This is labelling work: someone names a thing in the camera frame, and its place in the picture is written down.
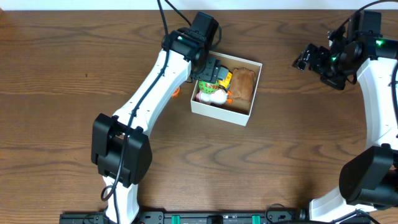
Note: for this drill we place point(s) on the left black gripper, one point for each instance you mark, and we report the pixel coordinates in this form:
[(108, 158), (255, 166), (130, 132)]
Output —
[(210, 71)]

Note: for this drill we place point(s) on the brown plush toy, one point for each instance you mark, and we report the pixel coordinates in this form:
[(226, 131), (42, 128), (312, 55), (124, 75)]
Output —
[(242, 84)]

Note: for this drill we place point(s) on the green patterned ball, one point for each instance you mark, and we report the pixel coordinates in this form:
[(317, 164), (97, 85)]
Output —
[(208, 88)]

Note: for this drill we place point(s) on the white pink duck toy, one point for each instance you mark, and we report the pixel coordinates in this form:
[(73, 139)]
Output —
[(219, 97)]

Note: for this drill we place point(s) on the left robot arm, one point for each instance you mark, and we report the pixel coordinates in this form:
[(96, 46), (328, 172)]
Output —
[(120, 145)]

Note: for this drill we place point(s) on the yellow grey toy truck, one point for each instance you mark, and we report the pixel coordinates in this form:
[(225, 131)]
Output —
[(224, 78)]

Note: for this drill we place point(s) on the white cardboard box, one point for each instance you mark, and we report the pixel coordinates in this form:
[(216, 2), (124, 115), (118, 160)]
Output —
[(237, 112)]

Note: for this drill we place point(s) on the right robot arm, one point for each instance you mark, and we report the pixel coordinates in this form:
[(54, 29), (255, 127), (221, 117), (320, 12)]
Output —
[(369, 181)]

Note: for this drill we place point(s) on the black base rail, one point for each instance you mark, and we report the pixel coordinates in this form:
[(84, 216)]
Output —
[(202, 217)]

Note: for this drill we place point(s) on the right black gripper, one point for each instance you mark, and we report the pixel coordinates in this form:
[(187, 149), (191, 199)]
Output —
[(321, 53)]

